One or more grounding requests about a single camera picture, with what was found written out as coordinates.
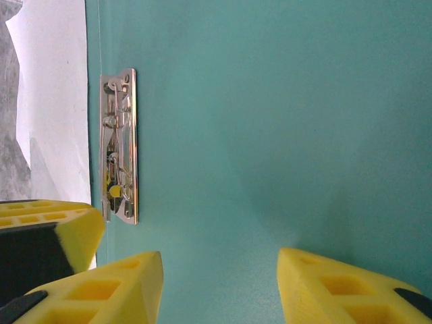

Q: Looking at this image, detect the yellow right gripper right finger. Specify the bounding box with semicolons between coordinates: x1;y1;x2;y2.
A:
276;247;432;324

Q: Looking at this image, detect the teal mat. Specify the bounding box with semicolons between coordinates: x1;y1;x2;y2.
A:
84;0;432;324

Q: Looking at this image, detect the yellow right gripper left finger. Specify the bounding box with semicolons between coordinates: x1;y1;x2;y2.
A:
0;250;165;324

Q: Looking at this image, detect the white paper sheet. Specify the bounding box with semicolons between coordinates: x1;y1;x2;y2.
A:
5;0;92;205

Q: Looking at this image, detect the metal folder clip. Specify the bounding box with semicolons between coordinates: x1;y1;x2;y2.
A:
99;68;139;225

